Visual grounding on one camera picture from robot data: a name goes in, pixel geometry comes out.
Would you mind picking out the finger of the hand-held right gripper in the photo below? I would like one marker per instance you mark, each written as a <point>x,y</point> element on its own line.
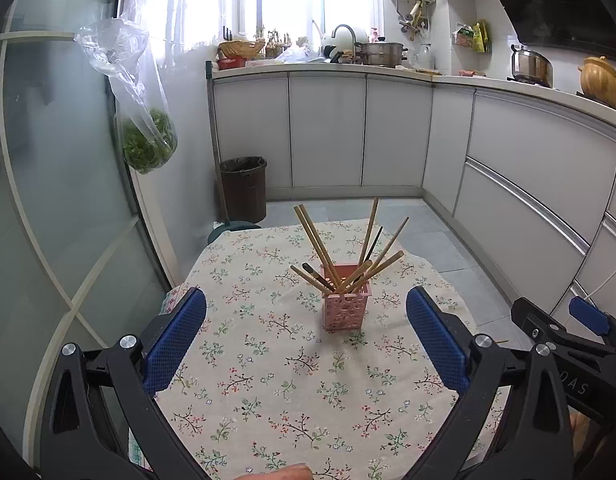
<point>535,320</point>
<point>590,315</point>

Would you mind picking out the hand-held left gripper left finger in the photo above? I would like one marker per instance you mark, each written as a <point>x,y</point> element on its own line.
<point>175,340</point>

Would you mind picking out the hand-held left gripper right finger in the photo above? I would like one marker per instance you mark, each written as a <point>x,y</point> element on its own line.
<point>437,340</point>

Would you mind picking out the pink perforated plastic basket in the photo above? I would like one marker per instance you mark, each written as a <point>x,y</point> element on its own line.
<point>345,307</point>

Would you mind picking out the black chopstick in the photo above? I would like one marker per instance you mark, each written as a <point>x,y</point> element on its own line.
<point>315,275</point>
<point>372,245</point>

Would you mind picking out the group of wooden chopsticks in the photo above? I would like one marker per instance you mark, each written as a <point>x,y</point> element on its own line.
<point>318,245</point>

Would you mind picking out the person's right hand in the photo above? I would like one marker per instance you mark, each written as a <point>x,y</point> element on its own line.
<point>580,432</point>

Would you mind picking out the person's left hand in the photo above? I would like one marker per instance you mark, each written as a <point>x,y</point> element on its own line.
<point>283,472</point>

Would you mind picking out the floral tablecloth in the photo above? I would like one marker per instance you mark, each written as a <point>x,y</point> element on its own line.
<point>268,360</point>

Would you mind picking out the dark blue round object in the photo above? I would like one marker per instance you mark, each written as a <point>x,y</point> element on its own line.
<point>233,230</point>

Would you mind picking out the dark brown trash bin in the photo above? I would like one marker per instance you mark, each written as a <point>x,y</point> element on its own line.
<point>244,190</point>

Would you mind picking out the frosted glass sliding door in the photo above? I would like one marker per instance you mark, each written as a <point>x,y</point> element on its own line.
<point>53,210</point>

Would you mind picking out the plastic bag of greens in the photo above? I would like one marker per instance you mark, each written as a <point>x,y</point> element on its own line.
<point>148,145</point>

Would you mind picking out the yellow clay pot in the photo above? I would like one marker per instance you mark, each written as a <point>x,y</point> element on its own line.
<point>602,85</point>

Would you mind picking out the stainless steel lidded pot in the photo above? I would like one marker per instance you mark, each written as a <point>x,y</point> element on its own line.
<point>531,66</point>

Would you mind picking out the red plastic basket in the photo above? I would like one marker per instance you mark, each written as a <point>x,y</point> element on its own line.
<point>231,63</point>

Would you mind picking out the glass jar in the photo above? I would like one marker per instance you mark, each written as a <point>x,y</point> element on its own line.
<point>424,55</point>

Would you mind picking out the steel steamer pot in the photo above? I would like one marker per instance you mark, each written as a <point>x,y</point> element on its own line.
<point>381,54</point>

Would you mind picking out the wicker basket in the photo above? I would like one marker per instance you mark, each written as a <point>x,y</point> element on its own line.
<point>240,49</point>

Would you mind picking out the windowsill plants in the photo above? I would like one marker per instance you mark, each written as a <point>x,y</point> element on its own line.
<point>275,42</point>

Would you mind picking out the black range hood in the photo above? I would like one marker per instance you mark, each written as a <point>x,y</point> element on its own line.
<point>562,0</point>

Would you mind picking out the white kettle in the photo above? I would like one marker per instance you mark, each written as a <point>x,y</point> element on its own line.
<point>333,40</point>

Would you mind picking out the chrome faucet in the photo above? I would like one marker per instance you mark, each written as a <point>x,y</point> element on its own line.
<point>345,27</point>

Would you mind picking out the packets in wall rack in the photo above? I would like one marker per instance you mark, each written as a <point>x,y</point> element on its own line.
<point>471,37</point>

